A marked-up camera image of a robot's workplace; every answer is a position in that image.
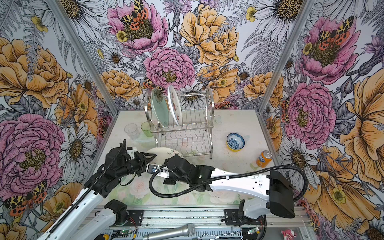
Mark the pink toy figure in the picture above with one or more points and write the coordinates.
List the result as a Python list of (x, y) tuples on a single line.
[(289, 234)]

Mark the chrome wire dish rack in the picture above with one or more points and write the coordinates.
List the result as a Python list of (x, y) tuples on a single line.
[(195, 136)]

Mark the orange soda can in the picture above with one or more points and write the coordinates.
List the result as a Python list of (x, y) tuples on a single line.
[(264, 158)]

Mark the pale green plate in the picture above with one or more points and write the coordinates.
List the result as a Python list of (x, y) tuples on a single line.
[(160, 107)]

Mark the aluminium corner post right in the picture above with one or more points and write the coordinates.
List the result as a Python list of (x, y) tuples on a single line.
[(291, 40)]

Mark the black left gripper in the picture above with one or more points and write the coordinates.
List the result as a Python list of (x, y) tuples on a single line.
[(142, 160)]

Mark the blue white porcelain bowl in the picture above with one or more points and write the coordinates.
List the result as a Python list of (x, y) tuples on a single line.
[(235, 140)]

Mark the cream white plate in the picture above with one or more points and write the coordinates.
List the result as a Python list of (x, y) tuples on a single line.
[(162, 155)]

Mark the yellow plastic bowl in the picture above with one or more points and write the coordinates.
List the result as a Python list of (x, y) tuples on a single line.
[(234, 149)]

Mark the aluminium front rail frame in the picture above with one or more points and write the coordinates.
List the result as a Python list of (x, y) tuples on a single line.
[(211, 219)]

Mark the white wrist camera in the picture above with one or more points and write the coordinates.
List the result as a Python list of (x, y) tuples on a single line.
[(131, 152), (157, 171)]

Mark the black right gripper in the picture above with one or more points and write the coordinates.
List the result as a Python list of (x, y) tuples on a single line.
[(168, 181)]

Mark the aluminium corner post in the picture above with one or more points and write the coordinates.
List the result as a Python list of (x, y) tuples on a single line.
[(69, 30), (291, 40)]

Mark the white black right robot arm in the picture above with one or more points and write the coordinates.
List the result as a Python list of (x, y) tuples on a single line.
[(271, 192)]

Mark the silver microphone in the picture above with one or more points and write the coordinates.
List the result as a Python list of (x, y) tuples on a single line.
[(183, 231)]

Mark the aluminium corner post left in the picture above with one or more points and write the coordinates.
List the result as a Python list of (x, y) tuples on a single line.
[(69, 30)]

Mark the white watermelon pattern plate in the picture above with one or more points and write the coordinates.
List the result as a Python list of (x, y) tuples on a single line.
[(174, 105)]

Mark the clear glass cup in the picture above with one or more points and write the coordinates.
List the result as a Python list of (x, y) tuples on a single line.
[(132, 131)]

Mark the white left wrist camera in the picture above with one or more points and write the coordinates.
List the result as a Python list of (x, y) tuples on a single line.
[(131, 152)]

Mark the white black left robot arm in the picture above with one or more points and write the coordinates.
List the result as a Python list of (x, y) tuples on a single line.
[(97, 188)]

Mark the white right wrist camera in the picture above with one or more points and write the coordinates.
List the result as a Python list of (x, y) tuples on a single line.
[(157, 171)]

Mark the green glass jar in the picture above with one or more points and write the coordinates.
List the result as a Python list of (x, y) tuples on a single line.
[(146, 129)]

